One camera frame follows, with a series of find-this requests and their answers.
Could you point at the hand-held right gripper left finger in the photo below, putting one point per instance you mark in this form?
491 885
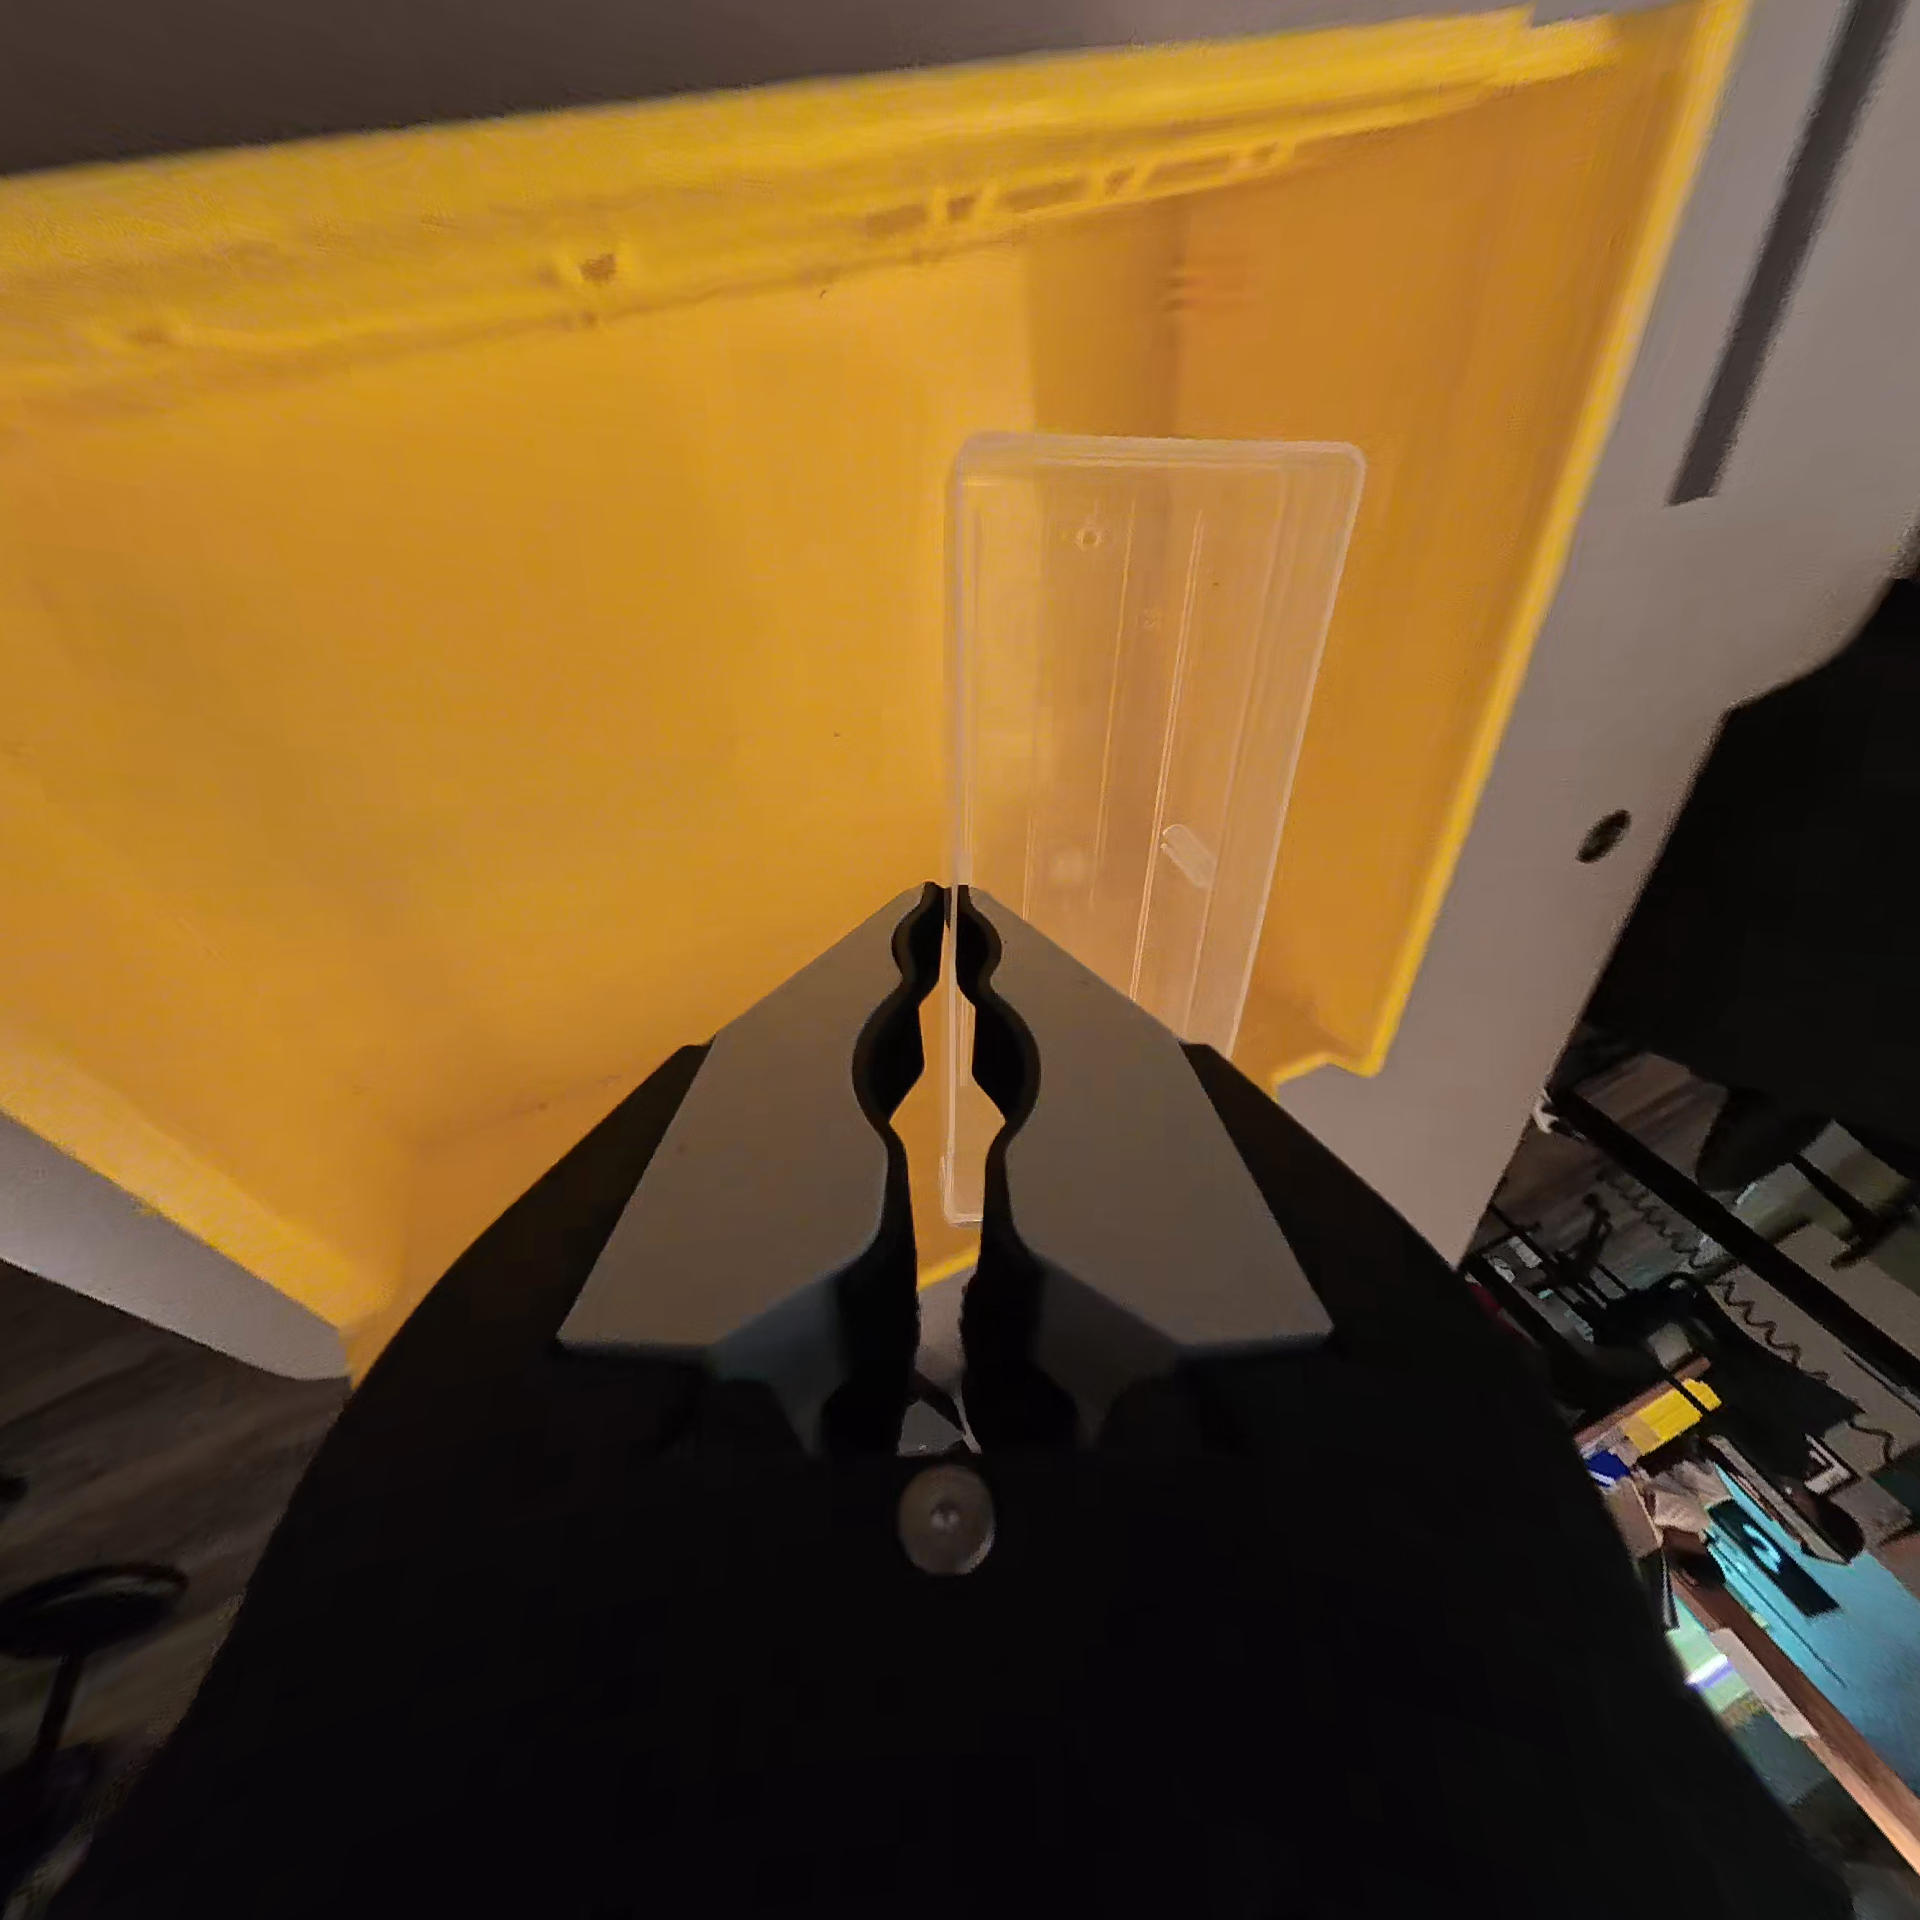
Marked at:
734 1202

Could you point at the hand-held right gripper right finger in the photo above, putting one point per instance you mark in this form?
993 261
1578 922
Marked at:
1155 1202

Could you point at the black table grommet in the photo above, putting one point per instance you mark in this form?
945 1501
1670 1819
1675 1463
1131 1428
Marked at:
1603 835

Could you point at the clear plastic drawer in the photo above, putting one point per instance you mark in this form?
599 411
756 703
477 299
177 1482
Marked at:
1155 676

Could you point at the yellow storage bin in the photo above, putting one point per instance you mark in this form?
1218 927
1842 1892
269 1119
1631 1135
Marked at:
452 601

